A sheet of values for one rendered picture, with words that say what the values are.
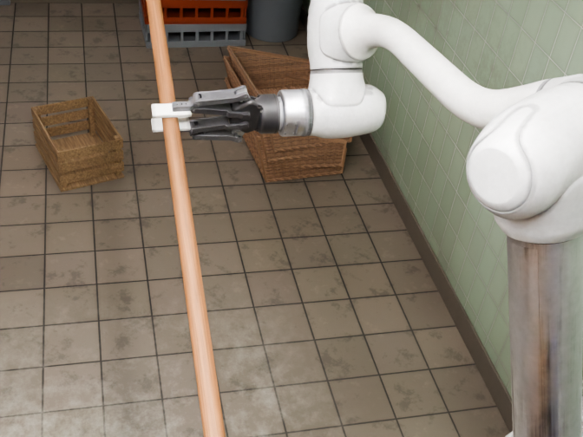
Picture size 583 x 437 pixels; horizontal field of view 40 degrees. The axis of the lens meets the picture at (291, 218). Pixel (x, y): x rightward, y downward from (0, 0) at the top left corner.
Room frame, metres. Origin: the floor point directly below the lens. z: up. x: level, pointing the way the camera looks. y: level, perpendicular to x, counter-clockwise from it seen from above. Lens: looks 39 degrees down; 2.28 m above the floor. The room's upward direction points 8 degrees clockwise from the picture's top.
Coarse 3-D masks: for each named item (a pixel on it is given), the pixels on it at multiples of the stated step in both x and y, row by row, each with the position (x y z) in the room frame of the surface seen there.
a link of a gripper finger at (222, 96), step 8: (232, 88) 1.28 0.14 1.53; (240, 88) 1.28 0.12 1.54; (200, 96) 1.26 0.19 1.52; (208, 96) 1.25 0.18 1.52; (216, 96) 1.26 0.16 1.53; (224, 96) 1.26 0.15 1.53; (232, 96) 1.26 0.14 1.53; (240, 96) 1.26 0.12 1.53; (248, 96) 1.27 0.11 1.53; (200, 104) 1.24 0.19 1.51; (208, 104) 1.25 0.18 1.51
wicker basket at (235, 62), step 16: (240, 48) 3.55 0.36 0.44; (240, 64) 3.35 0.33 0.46; (288, 64) 3.66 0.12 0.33; (304, 64) 3.70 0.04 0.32; (240, 80) 3.42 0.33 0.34; (256, 96) 3.16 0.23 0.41; (272, 144) 3.06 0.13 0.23; (288, 144) 3.10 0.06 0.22; (304, 144) 3.13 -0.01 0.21; (320, 144) 3.17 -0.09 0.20
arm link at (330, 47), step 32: (320, 0) 1.41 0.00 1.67; (352, 0) 1.41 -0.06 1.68; (320, 32) 1.37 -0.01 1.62; (352, 32) 1.34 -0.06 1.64; (384, 32) 1.30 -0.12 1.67; (320, 64) 1.35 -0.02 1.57; (352, 64) 1.36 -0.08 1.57; (416, 64) 1.23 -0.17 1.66; (448, 64) 1.21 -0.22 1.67; (448, 96) 1.16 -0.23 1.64; (480, 96) 1.13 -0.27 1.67; (512, 96) 1.08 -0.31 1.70; (480, 128) 1.12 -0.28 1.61
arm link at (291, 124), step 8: (304, 88) 1.34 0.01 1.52; (280, 96) 1.32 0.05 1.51; (288, 96) 1.30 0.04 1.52; (296, 96) 1.31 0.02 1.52; (304, 96) 1.31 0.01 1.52; (280, 104) 1.30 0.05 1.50; (288, 104) 1.29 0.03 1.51; (296, 104) 1.29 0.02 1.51; (304, 104) 1.30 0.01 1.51; (280, 112) 1.29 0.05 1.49; (288, 112) 1.28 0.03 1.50; (296, 112) 1.28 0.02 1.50; (304, 112) 1.29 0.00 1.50; (280, 120) 1.28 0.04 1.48; (288, 120) 1.27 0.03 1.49; (296, 120) 1.28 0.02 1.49; (304, 120) 1.28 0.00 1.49; (280, 128) 1.29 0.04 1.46; (288, 128) 1.28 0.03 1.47; (296, 128) 1.28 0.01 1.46; (304, 128) 1.28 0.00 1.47
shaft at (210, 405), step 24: (168, 72) 1.35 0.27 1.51; (168, 96) 1.28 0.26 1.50; (168, 120) 1.23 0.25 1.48; (168, 144) 1.17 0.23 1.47; (168, 168) 1.13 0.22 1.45; (192, 216) 1.03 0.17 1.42; (192, 240) 0.98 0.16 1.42; (192, 264) 0.93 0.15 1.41; (192, 288) 0.89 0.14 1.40; (192, 312) 0.85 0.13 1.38; (192, 336) 0.82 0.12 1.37; (216, 384) 0.75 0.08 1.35; (216, 408) 0.71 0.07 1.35; (216, 432) 0.67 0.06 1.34
